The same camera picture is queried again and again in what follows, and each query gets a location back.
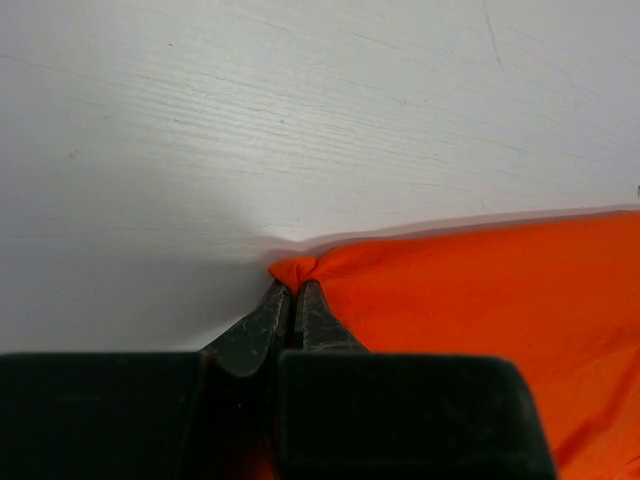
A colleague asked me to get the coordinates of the orange t shirt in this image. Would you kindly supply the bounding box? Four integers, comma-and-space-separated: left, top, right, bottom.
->
269, 213, 639, 479

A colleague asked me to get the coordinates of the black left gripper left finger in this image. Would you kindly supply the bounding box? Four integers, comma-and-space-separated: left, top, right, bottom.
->
202, 281, 293, 376

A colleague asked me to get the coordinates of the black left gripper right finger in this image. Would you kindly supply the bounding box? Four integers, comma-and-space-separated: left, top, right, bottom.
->
293, 281, 367, 352

